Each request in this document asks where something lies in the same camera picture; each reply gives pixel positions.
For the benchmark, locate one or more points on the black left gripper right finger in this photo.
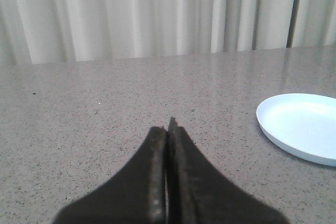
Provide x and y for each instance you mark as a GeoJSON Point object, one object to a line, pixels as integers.
{"type": "Point", "coordinates": [199, 193]}

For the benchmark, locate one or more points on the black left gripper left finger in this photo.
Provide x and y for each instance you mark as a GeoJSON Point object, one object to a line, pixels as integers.
{"type": "Point", "coordinates": [135, 194]}

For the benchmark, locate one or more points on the light blue round plate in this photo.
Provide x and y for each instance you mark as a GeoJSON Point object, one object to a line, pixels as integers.
{"type": "Point", "coordinates": [301, 124]}

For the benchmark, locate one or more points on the white pleated curtain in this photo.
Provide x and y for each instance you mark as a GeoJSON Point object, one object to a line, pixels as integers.
{"type": "Point", "coordinates": [46, 31]}

